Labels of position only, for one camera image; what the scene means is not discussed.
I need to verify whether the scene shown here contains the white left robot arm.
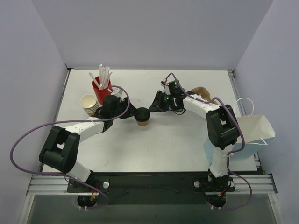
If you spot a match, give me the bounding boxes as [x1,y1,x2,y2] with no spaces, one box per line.
[39,95,137,192]

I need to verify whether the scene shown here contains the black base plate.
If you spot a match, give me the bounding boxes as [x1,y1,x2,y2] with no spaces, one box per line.
[67,171,235,207]

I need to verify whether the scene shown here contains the brown cardboard cup carrier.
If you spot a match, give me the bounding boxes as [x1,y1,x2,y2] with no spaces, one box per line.
[191,86,217,105]

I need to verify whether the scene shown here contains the brown paper coffee cup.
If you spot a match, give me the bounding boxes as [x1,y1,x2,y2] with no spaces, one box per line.
[136,119,149,127]

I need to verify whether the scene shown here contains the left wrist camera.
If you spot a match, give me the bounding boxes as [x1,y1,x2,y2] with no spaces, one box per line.
[111,87,123,97]

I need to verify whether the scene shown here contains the bundle of wrapped straws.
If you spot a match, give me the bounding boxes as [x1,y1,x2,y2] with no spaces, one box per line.
[88,64,112,90]

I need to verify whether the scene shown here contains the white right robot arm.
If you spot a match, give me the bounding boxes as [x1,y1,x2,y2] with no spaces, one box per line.
[149,80,240,190]

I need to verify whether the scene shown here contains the red ribbed straw cup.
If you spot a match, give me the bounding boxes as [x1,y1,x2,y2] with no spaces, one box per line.
[92,81,112,105]

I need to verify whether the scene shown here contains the aluminium frame rail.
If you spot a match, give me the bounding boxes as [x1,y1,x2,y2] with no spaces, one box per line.
[228,69,277,194]

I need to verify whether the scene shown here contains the white and blue paper bag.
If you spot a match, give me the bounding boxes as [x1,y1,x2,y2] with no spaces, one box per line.
[202,97,276,166]

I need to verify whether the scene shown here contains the black coffee cup lid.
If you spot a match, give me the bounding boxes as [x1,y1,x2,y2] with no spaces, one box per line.
[134,107,150,122]

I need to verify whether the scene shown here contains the stack of paper cups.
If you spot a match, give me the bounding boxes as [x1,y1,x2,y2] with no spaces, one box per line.
[80,94,99,116]

